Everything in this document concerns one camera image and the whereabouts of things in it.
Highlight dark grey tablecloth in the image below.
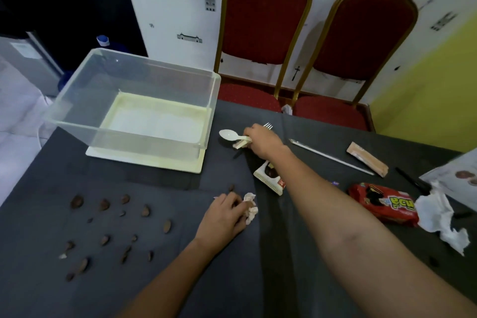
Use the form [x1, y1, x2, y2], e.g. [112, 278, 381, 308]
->
[0, 99, 477, 318]

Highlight black plastic utensil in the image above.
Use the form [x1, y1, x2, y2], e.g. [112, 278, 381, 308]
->
[395, 166, 432, 196]

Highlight red snack packet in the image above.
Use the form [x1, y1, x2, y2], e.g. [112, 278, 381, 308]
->
[347, 182, 420, 227]

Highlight cream plastic tray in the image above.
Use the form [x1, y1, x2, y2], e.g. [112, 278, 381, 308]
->
[85, 91, 213, 174]

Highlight person's right hand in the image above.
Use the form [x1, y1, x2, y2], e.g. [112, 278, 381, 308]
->
[243, 123, 290, 160]

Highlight clear plastic container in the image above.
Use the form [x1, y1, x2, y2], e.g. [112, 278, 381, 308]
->
[44, 48, 222, 151]

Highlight small white tissue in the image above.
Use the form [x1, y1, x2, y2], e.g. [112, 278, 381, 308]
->
[242, 193, 259, 225]

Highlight red chair with gold frame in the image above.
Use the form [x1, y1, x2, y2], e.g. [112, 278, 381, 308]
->
[213, 0, 313, 114]
[291, 0, 419, 132]

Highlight white plastic spoon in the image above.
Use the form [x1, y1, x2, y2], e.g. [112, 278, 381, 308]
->
[219, 129, 251, 143]

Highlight white cookie bag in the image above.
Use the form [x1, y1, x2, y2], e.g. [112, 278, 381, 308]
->
[419, 148, 477, 212]

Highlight person's left forearm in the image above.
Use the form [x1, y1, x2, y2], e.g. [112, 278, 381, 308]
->
[119, 237, 225, 318]

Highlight person's right forearm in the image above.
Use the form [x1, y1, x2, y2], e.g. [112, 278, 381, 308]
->
[275, 146, 477, 318]

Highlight large crumpled white tissue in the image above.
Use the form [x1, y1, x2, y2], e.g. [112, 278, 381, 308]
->
[414, 180, 471, 257]

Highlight grey appliance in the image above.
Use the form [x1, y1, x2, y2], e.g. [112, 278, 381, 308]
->
[0, 32, 64, 97]

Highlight person's left hand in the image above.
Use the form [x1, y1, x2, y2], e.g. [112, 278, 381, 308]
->
[194, 191, 249, 252]

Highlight white chocolate snack wrapper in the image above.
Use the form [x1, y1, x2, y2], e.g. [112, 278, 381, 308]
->
[253, 160, 287, 196]

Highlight beige paper packet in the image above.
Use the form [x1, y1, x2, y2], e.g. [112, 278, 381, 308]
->
[346, 141, 390, 178]

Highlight clear wrapped straw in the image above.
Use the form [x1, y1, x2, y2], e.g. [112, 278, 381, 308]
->
[289, 138, 375, 176]

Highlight black wall stickers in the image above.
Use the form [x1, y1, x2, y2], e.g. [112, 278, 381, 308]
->
[148, 0, 459, 82]

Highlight scattered brown nut shells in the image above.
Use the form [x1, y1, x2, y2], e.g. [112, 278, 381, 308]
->
[58, 194, 173, 282]

